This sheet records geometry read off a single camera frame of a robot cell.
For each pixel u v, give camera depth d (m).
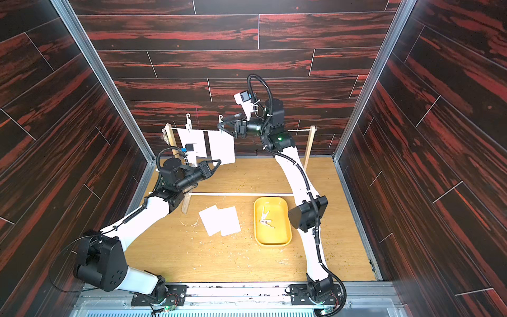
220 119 0.69
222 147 0.75
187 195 0.70
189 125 0.68
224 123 0.64
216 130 0.70
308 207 0.54
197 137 0.73
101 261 0.42
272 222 0.93
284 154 0.58
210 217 0.96
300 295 0.73
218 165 0.76
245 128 0.63
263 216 0.93
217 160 0.76
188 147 0.70
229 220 0.94
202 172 0.70
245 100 0.61
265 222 0.92
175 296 0.73
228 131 0.65
